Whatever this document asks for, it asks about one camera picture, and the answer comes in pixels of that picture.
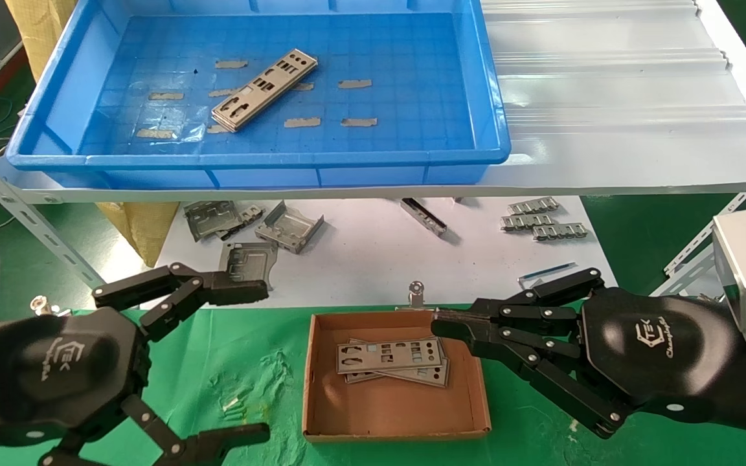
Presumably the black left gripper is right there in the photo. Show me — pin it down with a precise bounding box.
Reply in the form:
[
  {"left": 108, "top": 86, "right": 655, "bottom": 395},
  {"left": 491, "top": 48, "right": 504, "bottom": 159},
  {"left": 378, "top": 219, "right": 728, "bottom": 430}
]
[{"left": 0, "top": 261, "right": 271, "bottom": 466}]

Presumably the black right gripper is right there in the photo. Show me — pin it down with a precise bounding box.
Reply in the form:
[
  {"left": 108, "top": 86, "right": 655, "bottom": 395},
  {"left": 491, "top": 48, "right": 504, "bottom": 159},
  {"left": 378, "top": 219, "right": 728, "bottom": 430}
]
[{"left": 431, "top": 267, "right": 746, "bottom": 441}]

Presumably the silver slotted shield plate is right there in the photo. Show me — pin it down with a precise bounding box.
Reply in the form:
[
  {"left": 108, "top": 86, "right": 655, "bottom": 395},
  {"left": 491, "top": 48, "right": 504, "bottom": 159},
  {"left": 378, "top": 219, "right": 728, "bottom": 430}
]
[{"left": 210, "top": 49, "right": 319, "bottom": 130}]

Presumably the brown cardboard box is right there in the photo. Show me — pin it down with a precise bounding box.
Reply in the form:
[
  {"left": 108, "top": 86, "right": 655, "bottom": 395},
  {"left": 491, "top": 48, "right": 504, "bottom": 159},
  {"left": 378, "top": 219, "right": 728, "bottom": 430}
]
[{"left": 302, "top": 309, "right": 492, "bottom": 443}]

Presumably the blue plastic tray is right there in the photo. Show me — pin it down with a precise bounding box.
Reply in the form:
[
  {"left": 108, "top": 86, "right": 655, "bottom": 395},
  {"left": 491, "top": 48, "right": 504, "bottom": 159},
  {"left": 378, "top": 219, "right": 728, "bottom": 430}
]
[{"left": 5, "top": 0, "right": 512, "bottom": 190}]

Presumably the green table cloth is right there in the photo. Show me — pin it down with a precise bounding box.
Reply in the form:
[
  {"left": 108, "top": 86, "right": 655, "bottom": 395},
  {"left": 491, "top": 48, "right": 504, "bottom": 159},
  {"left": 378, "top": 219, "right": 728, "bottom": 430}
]
[{"left": 0, "top": 301, "right": 746, "bottom": 466}]

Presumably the thin blue rod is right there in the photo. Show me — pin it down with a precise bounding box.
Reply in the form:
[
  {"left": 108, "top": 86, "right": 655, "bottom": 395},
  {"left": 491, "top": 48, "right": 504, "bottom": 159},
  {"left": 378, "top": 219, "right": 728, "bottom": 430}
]
[{"left": 517, "top": 261, "right": 578, "bottom": 283}]

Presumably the grey slotted metal plate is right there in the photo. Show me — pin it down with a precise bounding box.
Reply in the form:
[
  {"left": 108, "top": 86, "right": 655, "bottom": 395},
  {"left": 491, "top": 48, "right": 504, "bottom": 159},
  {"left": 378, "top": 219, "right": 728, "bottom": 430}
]
[{"left": 219, "top": 241, "right": 279, "bottom": 292}]

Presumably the small grey metal shield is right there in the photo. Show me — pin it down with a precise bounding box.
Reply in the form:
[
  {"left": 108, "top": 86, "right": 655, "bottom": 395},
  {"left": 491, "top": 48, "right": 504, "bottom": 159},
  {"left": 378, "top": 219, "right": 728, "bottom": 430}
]
[
  {"left": 501, "top": 214, "right": 556, "bottom": 232},
  {"left": 508, "top": 197, "right": 560, "bottom": 216},
  {"left": 532, "top": 223, "right": 591, "bottom": 241}
]

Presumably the silver binder clip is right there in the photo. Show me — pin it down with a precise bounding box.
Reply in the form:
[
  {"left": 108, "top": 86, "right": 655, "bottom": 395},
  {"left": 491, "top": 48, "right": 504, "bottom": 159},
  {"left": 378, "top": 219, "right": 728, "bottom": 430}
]
[
  {"left": 30, "top": 294, "right": 73, "bottom": 318},
  {"left": 396, "top": 280, "right": 442, "bottom": 313}
]

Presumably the yellow woven bag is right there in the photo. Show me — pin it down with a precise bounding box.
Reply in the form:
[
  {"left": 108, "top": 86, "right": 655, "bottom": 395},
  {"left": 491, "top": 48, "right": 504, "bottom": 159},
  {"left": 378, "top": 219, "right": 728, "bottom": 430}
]
[{"left": 4, "top": 0, "right": 179, "bottom": 267}]

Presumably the narrow dark metal bar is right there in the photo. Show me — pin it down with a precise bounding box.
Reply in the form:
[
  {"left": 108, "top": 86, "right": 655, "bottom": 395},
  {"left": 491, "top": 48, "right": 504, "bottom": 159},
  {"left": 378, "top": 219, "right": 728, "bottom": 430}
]
[{"left": 400, "top": 197, "right": 448, "bottom": 238}]

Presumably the white corrugated shelf board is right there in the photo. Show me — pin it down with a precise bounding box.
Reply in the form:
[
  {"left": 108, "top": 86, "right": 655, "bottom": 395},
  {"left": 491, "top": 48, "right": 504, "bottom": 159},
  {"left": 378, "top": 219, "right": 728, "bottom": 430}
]
[{"left": 0, "top": 0, "right": 746, "bottom": 205}]

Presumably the large grey metal bracket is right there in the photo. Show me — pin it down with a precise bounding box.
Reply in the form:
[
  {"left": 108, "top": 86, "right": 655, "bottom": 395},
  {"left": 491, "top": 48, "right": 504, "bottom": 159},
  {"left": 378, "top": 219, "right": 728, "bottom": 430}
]
[{"left": 183, "top": 201, "right": 242, "bottom": 243}]

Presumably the grey folded metal bracket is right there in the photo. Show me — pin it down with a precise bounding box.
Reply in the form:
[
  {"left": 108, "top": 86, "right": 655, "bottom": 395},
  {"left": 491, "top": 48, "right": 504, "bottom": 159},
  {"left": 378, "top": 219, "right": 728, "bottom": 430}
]
[{"left": 254, "top": 200, "right": 325, "bottom": 254}]

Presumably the grey slotted angle post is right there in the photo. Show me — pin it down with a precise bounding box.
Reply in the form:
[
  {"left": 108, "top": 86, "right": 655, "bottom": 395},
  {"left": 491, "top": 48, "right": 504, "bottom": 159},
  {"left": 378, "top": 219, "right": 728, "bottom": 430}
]
[
  {"left": 0, "top": 133, "right": 105, "bottom": 289},
  {"left": 655, "top": 183, "right": 746, "bottom": 298}
]

